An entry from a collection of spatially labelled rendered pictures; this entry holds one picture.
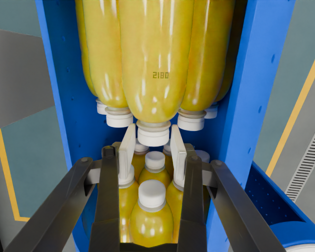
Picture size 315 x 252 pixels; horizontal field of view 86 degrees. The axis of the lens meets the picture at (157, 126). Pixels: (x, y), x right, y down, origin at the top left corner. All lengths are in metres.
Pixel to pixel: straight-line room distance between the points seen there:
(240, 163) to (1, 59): 0.70
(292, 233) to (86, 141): 0.63
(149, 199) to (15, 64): 0.65
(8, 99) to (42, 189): 1.49
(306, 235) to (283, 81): 1.20
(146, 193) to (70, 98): 0.18
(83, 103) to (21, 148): 1.65
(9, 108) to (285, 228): 0.96
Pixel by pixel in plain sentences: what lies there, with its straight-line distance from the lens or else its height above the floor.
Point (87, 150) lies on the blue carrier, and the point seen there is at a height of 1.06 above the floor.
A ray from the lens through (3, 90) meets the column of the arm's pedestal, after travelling 0.73.
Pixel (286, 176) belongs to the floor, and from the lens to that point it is 2.12.
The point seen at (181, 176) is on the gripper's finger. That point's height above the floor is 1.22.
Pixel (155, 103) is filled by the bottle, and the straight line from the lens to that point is 0.16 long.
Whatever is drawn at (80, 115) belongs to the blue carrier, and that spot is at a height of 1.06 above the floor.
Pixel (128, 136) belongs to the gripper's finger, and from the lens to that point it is 0.17.
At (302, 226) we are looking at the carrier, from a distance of 0.75.
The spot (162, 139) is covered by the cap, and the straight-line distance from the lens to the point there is 0.19.
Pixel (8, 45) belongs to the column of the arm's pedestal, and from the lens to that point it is 0.75.
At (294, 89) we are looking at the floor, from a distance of 1.75.
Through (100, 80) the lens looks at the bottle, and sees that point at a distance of 0.22.
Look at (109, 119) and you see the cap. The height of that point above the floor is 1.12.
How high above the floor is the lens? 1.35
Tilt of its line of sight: 69 degrees down
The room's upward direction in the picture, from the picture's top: 179 degrees clockwise
